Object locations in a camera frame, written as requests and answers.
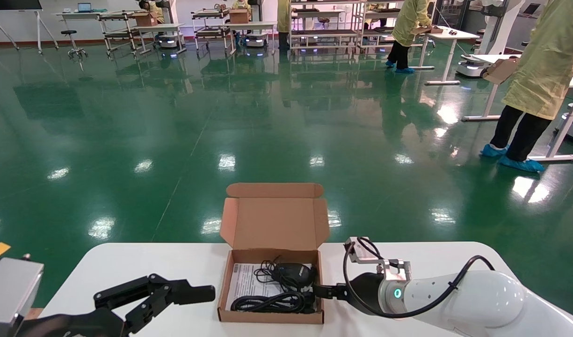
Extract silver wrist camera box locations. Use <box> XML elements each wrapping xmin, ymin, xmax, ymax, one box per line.
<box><xmin>344</xmin><ymin>237</ymin><xmax>412</xmax><ymax>281</ymax></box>
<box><xmin>0</xmin><ymin>257</ymin><xmax>44</xmax><ymax>337</ymax></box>

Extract black screen on stand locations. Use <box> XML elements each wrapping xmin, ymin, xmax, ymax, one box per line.
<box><xmin>0</xmin><ymin>0</ymin><xmax>60</xmax><ymax>56</ymax></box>

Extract black coiled cable bundle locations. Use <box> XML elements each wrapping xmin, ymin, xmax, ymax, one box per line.
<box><xmin>230</xmin><ymin>290</ymin><xmax>316</xmax><ymax>314</ymax></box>

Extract tall metal shelf rack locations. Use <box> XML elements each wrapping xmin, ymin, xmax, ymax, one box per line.
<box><xmin>289</xmin><ymin>0</ymin><xmax>367</xmax><ymax>53</ymax></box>
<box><xmin>359</xmin><ymin>0</ymin><xmax>437</xmax><ymax>50</ymax></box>

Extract white desk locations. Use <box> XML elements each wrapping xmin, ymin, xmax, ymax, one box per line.
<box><xmin>55</xmin><ymin>11</ymin><xmax>109</xmax><ymax>52</ymax></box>

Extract cardboard storage box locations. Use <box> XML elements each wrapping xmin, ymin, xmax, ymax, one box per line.
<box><xmin>217</xmin><ymin>183</ymin><xmax>330</xmax><ymax>324</ymax></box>

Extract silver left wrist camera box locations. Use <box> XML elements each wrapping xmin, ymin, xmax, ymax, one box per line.
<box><xmin>0</xmin><ymin>257</ymin><xmax>44</xmax><ymax>337</ymax></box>

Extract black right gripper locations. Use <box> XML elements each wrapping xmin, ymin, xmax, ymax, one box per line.
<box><xmin>312</xmin><ymin>273</ymin><xmax>385</xmax><ymax>315</ymax></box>

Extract white printed paper manual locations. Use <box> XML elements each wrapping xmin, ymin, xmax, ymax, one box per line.
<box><xmin>225</xmin><ymin>263</ymin><xmax>287</xmax><ymax>312</ymax></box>

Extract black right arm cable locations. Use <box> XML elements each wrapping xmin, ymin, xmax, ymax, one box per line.
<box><xmin>342</xmin><ymin>236</ymin><xmax>496</xmax><ymax>320</ymax></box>

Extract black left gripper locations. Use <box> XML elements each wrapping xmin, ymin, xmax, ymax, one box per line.
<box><xmin>15</xmin><ymin>274</ymin><xmax>216</xmax><ymax>337</ymax></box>

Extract dark grey counter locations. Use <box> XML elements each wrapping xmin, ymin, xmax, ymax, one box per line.
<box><xmin>506</xmin><ymin>12</ymin><xmax>549</xmax><ymax>52</ymax></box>

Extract metal rack cart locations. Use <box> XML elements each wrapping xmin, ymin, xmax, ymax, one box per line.
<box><xmin>191</xmin><ymin>8</ymin><xmax>235</xmax><ymax>57</ymax></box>
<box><xmin>98</xmin><ymin>10</ymin><xmax>144</xmax><ymax>59</ymax></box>

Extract black round stool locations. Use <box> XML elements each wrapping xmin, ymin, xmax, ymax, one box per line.
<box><xmin>61</xmin><ymin>30</ymin><xmax>88</xmax><ymax>60</ymax></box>

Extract black wired computer mouse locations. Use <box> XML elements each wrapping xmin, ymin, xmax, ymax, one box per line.
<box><xmin>254</xmin><ymin>256</ymin><xmax>316</xmax><ymax>292</ymax></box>

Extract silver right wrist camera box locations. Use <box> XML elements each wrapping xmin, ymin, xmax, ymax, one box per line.
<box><xmin>344</xmin><ymin>237</ymin><xmax>412</xmax><ymax>281</ymax></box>

